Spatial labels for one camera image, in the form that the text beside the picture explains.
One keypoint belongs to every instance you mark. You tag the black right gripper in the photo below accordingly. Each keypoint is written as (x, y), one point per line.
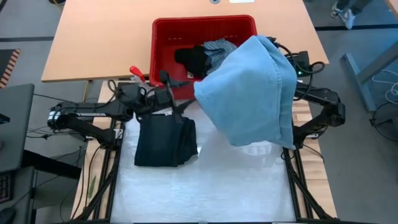
(303, 63)

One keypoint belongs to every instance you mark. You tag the grey laptop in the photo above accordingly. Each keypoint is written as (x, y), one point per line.
(15, 124)

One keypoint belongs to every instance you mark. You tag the tan wooden desk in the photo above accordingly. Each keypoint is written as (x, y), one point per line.
(102, 40)

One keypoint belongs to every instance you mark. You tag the black garment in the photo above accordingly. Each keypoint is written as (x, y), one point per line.
(192, 59)

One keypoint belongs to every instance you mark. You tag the grey desk grommet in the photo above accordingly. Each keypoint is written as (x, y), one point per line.
(214, 1)

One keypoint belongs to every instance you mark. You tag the black keyboard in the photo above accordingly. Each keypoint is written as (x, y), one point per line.
(4, 186)

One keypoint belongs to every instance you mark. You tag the dark denim jeans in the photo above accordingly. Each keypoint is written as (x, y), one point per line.
(164, 140)

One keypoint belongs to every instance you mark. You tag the black aluminium frame rail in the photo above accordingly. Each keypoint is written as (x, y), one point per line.
(300, 186)
(107, 180)

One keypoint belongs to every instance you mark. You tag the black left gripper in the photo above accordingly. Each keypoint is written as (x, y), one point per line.
(146, 99)

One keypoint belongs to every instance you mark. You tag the red plastic laundry bin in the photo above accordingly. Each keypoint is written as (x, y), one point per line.
(186, 29)

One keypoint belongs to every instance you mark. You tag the person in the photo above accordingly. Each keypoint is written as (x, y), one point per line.
(348, 11)

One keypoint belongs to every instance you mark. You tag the blue striped shirt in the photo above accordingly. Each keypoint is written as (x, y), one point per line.
(219, 51)

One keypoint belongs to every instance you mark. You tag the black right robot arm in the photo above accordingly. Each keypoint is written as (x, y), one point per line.
(323, 105)

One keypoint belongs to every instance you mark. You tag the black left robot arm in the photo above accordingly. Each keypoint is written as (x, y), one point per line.
(90, 116)

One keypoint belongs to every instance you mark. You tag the clear spray bottle red trigger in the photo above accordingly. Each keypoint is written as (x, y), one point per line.
(136, 73)

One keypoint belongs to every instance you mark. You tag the grey desk leg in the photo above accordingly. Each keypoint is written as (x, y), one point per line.
(370, 71)

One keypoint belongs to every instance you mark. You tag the white desk label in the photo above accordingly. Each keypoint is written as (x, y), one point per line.
(241, 1)

